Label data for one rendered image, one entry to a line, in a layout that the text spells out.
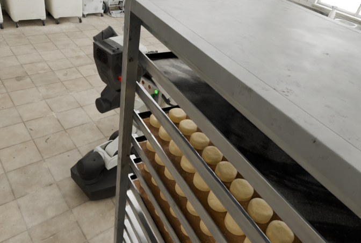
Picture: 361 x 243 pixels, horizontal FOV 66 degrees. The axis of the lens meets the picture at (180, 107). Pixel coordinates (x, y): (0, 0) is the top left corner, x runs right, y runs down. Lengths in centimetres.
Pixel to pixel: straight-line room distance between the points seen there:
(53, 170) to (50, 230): 57
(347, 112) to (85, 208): 221
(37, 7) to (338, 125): 527
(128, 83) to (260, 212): 42
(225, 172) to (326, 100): 34
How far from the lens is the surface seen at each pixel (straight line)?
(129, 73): 71
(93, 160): 226
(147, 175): 88
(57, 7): 554
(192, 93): 59
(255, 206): 63
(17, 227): 242
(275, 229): 62
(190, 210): 70
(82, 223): 235
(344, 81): 47
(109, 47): 181
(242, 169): 44
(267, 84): 37
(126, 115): 78
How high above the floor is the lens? 198
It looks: 34 degrees down
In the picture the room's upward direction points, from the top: 11 degrees clockwise
